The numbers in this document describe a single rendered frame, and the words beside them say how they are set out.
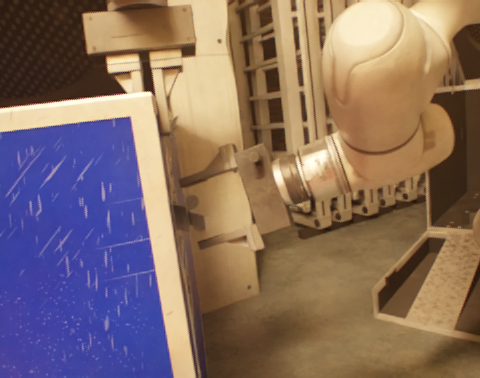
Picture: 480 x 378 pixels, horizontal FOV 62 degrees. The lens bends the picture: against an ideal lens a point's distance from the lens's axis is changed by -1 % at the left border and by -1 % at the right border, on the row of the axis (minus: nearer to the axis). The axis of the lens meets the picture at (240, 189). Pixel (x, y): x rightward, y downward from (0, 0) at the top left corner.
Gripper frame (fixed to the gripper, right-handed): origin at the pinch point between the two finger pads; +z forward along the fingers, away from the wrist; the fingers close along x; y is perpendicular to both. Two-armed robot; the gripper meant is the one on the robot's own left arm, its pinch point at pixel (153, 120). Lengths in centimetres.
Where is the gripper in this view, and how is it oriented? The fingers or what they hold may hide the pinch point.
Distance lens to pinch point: 52.3
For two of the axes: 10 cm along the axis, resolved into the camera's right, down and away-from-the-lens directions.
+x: -9.8, 1.4, -1.2
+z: 1.4, 9.9, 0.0
